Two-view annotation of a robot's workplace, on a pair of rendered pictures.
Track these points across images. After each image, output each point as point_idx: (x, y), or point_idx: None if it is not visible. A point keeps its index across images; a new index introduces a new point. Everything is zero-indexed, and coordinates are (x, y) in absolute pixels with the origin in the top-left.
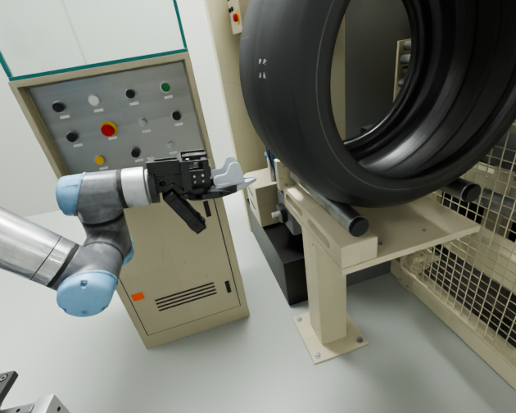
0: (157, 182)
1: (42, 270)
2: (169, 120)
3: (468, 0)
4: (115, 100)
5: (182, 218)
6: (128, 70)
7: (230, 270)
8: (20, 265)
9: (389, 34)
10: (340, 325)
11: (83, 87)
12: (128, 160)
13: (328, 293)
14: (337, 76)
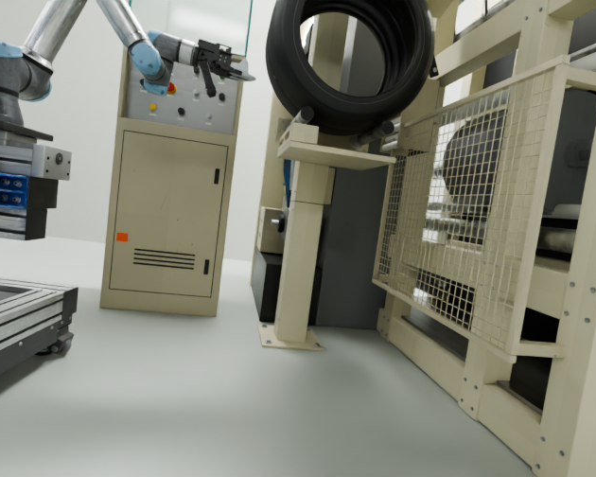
0: (200, 52)
1: (133, 34)
2: (215, 99)
3: (409, 44)
4: (184, 72)
5: (204, 78)
6: None
7: (215, 248)
8: (127, 26)
9: None
10: (300, 322)
11: None
12: (172, 115)
13: (295, 271)
14: (334, 79)
